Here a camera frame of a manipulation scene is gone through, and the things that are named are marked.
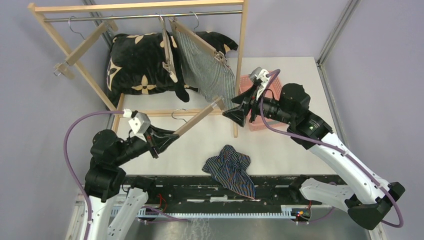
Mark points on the metal clothes rail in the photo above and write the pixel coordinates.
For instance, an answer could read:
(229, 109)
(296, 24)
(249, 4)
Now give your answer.
(140, 16)

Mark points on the grey metal corner rail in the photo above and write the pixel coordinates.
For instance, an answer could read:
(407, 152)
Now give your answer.
(327, 66)

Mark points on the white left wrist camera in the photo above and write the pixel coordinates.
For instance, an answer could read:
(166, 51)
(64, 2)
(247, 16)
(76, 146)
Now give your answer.
(139, 122)

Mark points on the white slotted cable duct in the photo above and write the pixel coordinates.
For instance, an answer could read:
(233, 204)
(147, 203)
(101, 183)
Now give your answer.
(284, 213)

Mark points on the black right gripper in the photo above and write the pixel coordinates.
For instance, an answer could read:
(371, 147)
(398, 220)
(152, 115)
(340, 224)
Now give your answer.
(239, 114)

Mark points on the wooden clothes rack frame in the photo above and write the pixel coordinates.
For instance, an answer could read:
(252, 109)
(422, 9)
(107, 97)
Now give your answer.
(39, 13)

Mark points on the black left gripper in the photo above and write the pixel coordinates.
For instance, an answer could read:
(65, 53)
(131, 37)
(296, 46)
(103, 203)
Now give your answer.
(160, 138)

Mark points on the pink perforated plastic basket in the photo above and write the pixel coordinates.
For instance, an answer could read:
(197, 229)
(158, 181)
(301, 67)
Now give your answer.
(274, 88)

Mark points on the black blanket with cream flowers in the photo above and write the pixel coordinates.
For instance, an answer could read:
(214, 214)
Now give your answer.
(136, 67)

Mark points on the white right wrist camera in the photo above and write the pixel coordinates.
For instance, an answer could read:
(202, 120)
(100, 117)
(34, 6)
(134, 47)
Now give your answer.
(260, 78)

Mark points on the navy striped underwear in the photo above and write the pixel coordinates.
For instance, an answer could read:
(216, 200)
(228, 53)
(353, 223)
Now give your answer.
(229, 168)

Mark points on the empty wooden clip hanger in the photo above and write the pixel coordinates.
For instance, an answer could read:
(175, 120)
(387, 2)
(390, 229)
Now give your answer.
(73, 57)

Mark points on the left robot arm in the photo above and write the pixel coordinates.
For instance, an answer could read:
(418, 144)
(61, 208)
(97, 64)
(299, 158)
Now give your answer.
(105, 177)

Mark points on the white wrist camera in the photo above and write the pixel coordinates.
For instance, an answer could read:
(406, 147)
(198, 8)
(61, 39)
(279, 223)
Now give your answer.
(260, 78)
(139, 122)

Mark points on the grey striped underwear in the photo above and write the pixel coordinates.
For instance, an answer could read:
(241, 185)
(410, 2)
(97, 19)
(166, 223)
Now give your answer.
(202, 71)

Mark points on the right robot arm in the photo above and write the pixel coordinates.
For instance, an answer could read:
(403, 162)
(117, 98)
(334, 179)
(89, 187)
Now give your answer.
(365, 196)

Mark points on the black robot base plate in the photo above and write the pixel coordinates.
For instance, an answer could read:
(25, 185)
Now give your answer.
(203, 195)

